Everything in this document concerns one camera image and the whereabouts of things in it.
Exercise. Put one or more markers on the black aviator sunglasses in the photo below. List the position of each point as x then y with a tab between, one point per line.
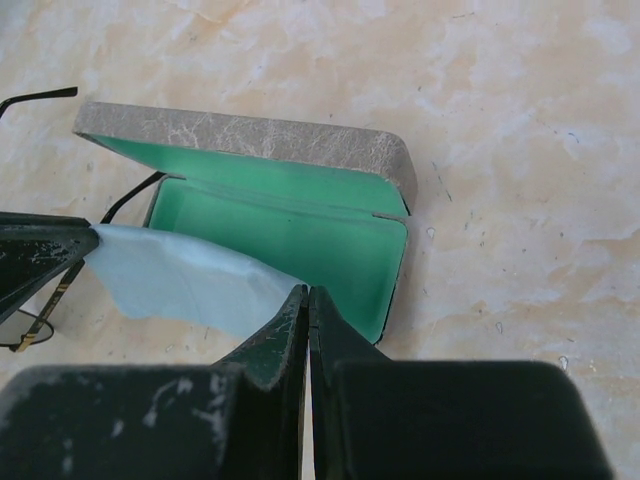
42	318

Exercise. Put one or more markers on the grey glasses case green lining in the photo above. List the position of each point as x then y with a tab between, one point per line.
323	203

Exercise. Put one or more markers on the light blue cleaning cloth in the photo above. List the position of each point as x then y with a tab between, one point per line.
165	274

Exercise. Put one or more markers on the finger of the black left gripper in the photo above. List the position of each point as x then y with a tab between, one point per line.
36	248

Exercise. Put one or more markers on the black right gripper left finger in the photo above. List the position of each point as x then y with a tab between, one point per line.
239	418

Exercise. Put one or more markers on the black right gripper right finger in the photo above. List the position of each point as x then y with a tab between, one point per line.
379	418

